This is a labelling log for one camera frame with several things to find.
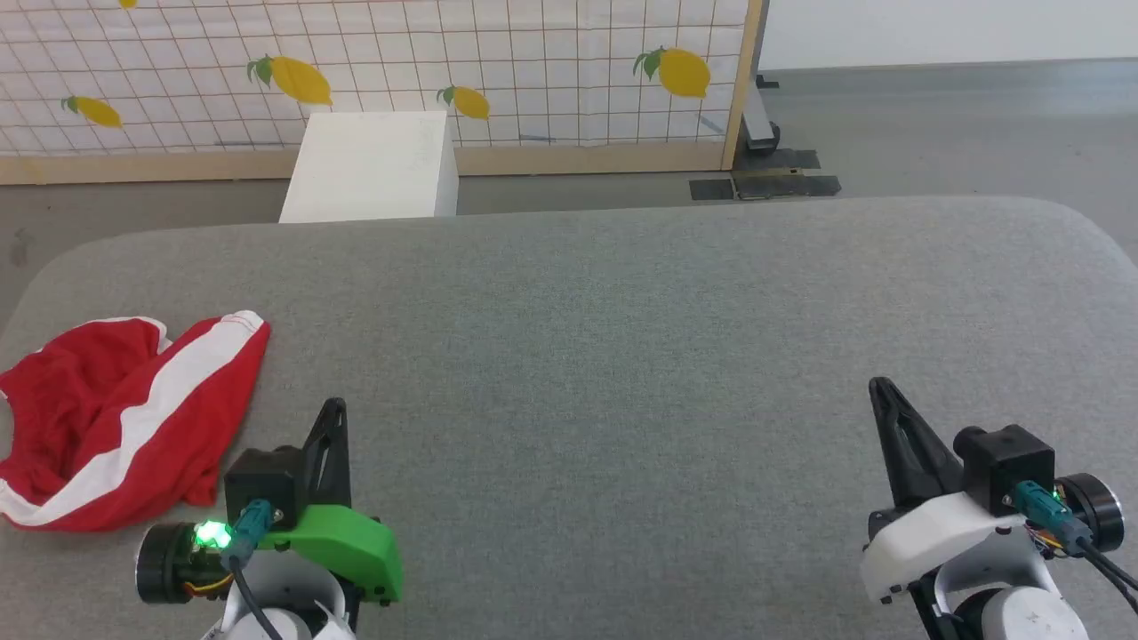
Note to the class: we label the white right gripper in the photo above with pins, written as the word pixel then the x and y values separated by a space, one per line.
pixel 925 538

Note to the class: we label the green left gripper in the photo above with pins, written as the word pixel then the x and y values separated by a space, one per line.
pixel 347 542

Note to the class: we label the lemon print screen wooden frame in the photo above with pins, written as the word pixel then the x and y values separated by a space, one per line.
pixel 533 53

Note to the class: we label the grey metal stand leg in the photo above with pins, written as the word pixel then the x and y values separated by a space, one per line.
pixel 758 120

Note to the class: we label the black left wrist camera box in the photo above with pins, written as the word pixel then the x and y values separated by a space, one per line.
pixel 262 484

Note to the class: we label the white rectangular box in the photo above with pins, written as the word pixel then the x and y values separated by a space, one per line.
pixel 369 164

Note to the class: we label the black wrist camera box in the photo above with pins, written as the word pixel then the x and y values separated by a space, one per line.
pixel 262 484
pixel 1009 462

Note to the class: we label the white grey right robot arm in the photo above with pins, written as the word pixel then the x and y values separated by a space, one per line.
pixel 1013 604

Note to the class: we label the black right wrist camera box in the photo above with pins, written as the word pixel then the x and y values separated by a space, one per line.
pixel 1009 462

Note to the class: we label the small black floor plate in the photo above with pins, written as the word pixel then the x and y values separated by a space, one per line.
pixel 711 188

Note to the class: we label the grey fabric sofa cushion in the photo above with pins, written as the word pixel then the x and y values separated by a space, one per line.
pixel 622 356

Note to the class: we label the long black floor plate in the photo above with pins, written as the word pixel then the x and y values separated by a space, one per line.
pixel 787 185
pixel 778 160

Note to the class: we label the red shorts with white stripe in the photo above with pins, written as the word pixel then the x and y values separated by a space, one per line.
pixel 89 391

